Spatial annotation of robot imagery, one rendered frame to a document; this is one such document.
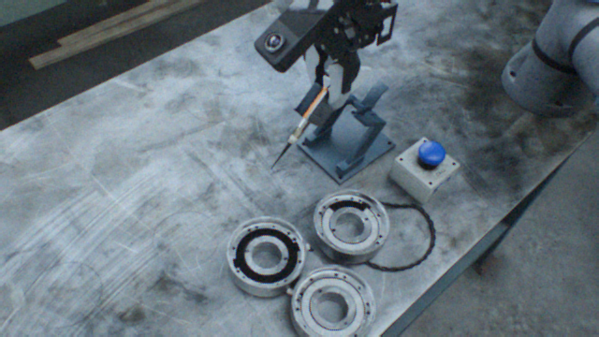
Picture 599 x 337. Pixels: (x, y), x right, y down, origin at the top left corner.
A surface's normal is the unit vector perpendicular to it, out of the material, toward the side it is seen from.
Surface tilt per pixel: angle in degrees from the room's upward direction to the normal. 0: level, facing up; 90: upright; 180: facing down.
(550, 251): 0
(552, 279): 0
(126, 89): 0
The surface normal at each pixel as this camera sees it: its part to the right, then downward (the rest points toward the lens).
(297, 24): -0.36, -0.25
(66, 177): 0.08, -0.59
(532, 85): -0.70, 0.28
